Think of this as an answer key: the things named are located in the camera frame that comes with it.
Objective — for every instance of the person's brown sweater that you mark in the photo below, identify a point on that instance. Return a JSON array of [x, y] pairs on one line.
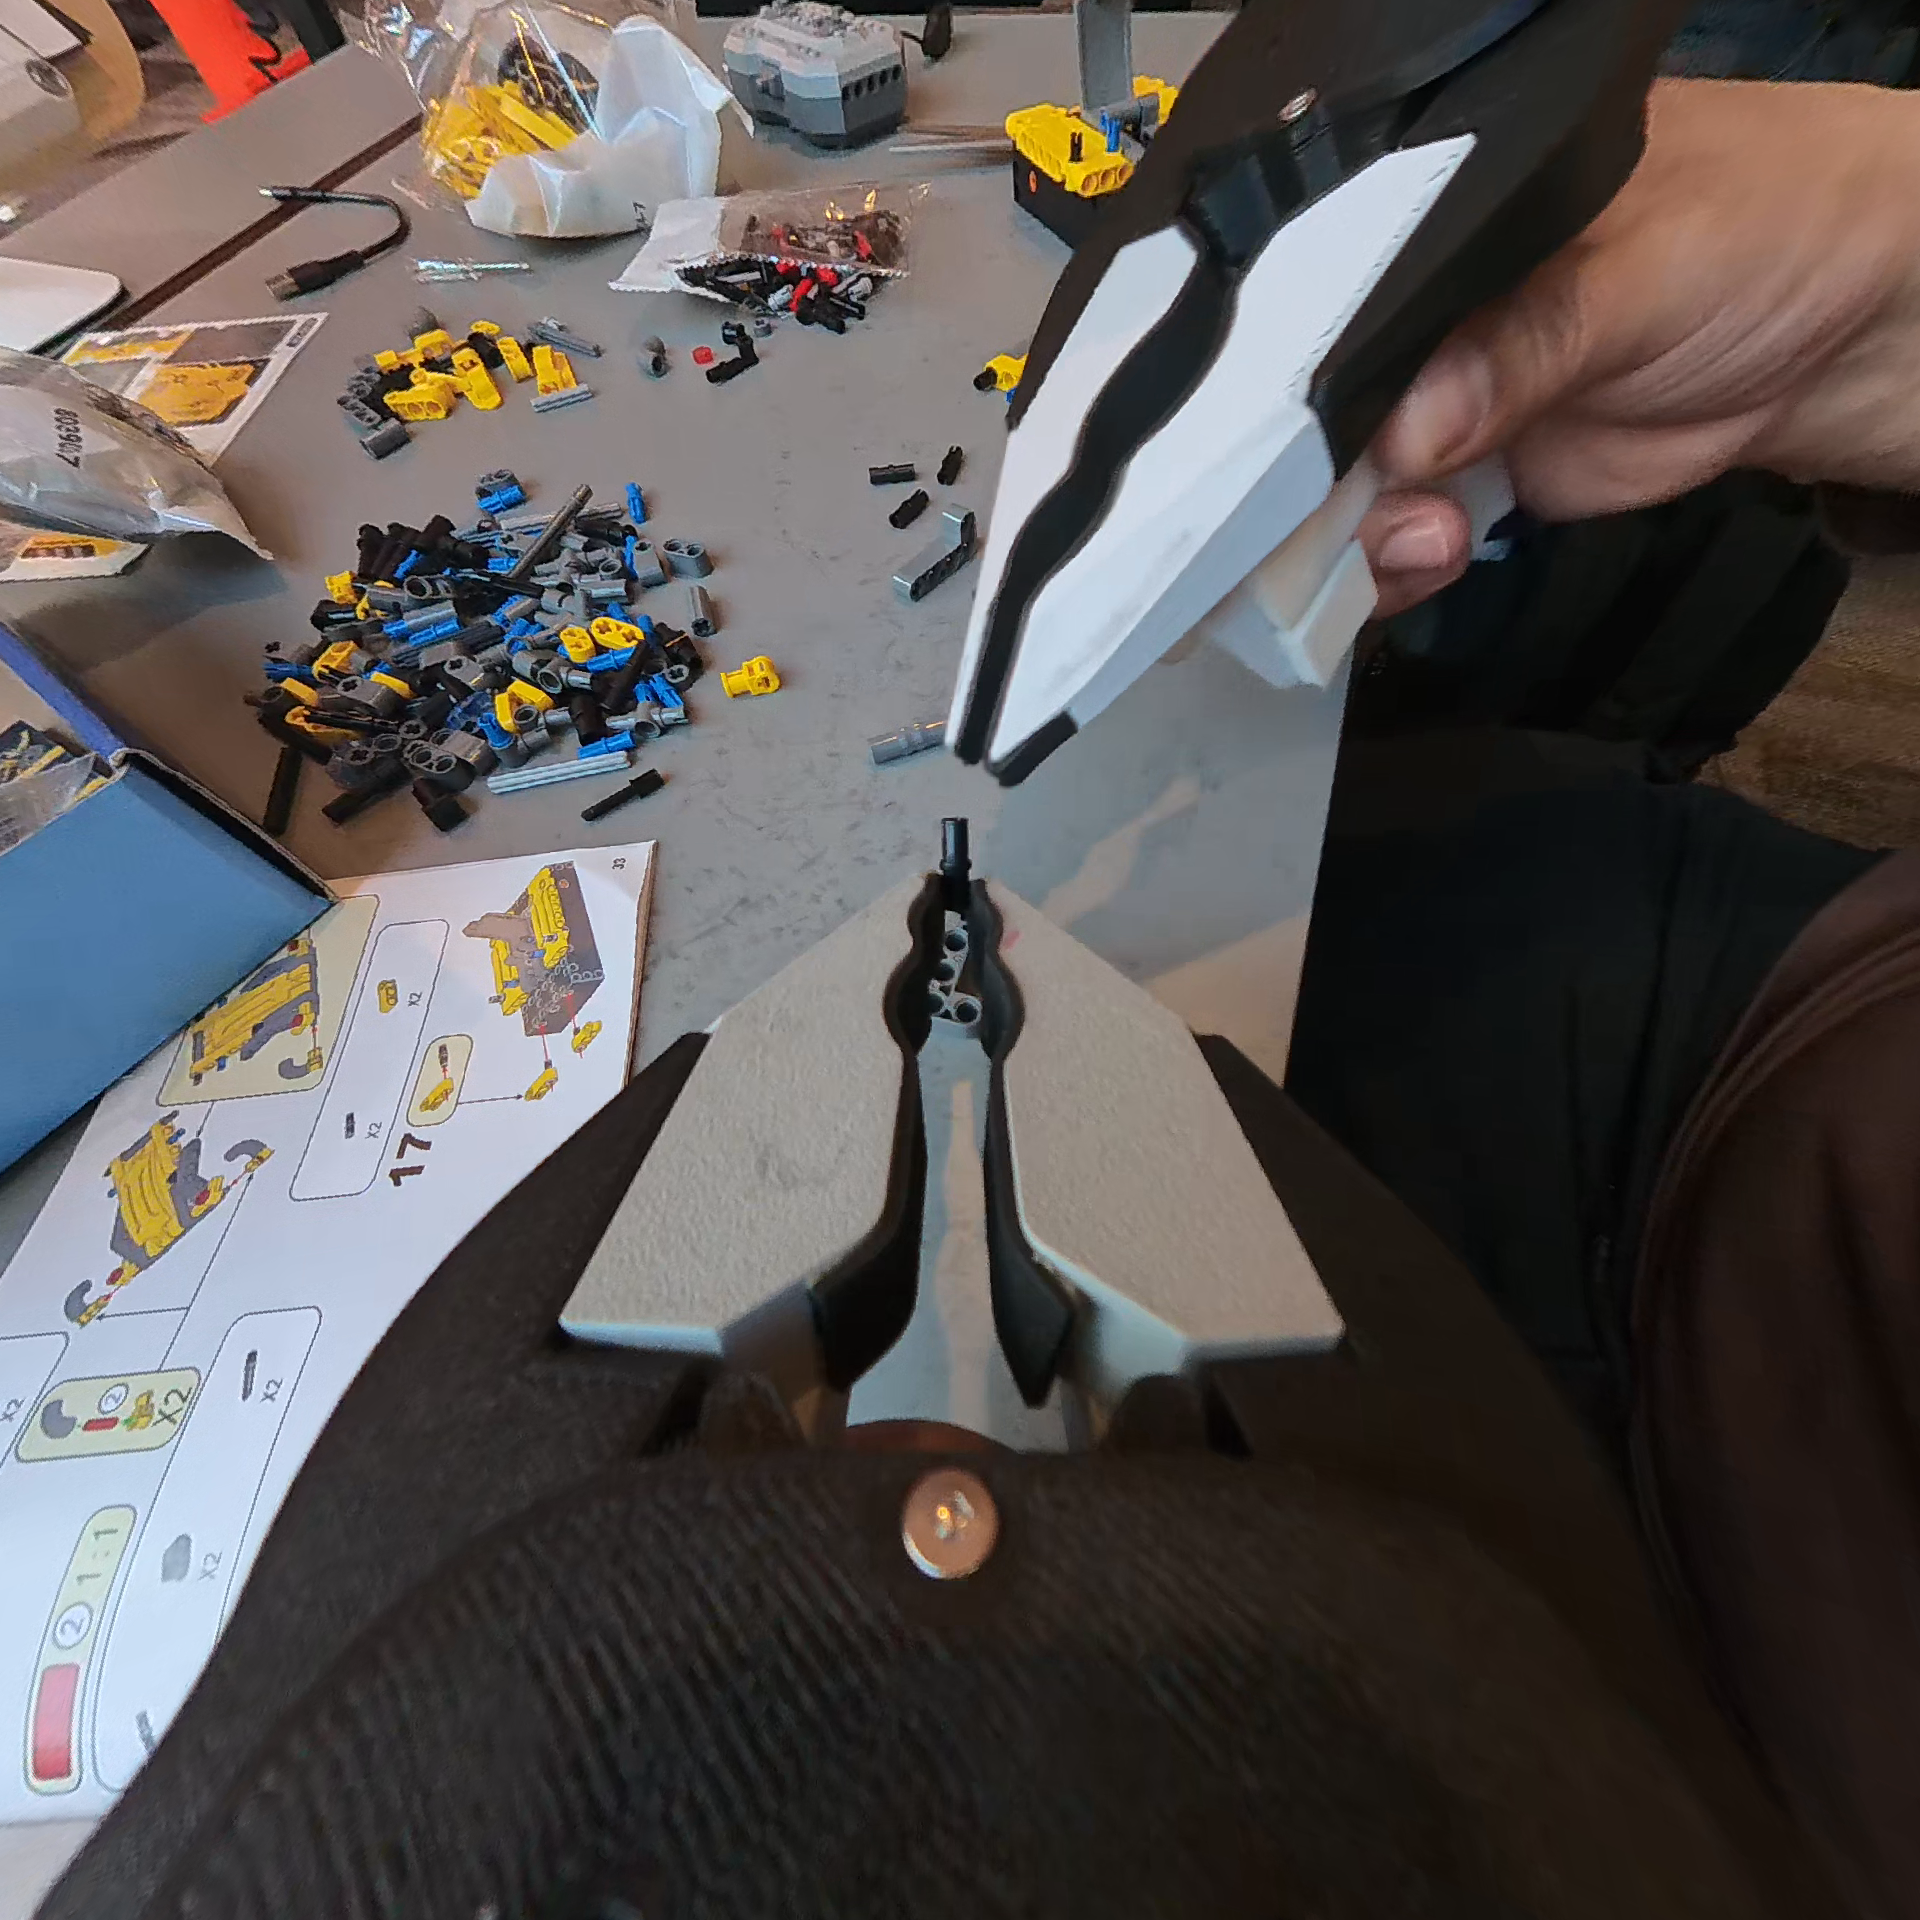
[[1801, 1348]]

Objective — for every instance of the orange cone-shaped object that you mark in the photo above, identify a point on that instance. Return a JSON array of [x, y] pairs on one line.
[[225, 28]]

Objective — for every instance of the clear bag of yellow parts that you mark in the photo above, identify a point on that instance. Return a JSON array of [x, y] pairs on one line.
[[480, 129]]

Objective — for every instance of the person's right hand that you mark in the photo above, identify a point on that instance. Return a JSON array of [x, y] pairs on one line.
[[1725, 300]]

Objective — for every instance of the person's black pants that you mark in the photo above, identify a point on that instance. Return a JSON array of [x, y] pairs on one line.
[[1500, 1048]]

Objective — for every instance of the cluster of yellow beam parts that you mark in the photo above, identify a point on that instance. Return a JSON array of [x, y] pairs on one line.
[[427, 391]]

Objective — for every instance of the pile of mixed small pieces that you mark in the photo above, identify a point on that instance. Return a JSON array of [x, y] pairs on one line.
[[480, 644]]

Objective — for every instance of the grey sleeve connector tube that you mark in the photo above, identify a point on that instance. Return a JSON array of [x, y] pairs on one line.
[[909, 742]]

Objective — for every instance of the yellow curved panel assembly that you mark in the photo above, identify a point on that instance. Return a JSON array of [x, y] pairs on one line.
[[1001, 370]]

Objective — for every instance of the bundle of clear plastic bags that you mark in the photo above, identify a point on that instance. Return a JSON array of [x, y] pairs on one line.
[[45, 780]]

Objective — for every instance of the grey desk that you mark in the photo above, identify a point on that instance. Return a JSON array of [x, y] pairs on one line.
[[810, 628]]

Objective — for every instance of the clear bag of black red parts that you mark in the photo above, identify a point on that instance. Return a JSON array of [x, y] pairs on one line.
[[781, 257]]

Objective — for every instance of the grey battery box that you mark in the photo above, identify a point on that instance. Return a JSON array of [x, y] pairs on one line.
[[816, 81]]

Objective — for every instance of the black angled connector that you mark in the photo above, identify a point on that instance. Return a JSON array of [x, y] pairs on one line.
[[735, 361]]

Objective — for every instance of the yellow connector piece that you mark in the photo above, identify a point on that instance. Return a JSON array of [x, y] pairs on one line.
[[748, 679]]

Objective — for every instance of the black long stop pin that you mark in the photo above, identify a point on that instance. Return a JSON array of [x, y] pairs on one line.
[[621, 797]]

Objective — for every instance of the light grey ribbed axle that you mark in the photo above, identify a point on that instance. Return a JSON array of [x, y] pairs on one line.
[[555, 772]]

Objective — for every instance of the small silver rod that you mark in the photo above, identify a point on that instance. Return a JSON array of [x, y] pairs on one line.
[[472, 268]]

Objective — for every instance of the black backpack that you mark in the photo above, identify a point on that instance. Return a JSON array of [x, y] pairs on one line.
[[1648, 644]]

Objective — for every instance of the empty clear plastic bag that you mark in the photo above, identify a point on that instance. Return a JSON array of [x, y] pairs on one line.
[[104, 465]]

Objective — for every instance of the white building instruction booklet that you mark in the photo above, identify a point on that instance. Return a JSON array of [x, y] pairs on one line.
[[495, 1185]]

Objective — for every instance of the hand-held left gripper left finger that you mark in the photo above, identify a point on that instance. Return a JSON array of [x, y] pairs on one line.
[[748, 1185]]

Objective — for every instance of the black block with yellow beams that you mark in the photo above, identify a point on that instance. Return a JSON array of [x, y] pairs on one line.
[[1072, 141]]

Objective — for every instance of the small printed leaflet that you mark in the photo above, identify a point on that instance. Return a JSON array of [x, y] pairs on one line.
[[225, 390]]

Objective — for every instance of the white flat device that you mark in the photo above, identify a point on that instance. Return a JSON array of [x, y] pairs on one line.
[[52, 300]]

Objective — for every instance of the grey L-shaped beam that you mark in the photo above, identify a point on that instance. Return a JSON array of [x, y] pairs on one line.
[[954, 947], [928, 566]]

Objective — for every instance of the white crumpled plastic bag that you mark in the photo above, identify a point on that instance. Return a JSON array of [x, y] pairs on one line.
[[644, 105]]

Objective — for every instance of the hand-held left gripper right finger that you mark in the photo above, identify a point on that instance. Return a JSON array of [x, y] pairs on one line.
[[1168, 1185]]

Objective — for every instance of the blue cardboard kit box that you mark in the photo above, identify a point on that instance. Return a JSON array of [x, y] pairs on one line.
[[135, 960]]

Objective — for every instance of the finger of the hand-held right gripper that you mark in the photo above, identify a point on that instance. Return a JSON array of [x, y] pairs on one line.
[[1245, 435], [1080, 375]]

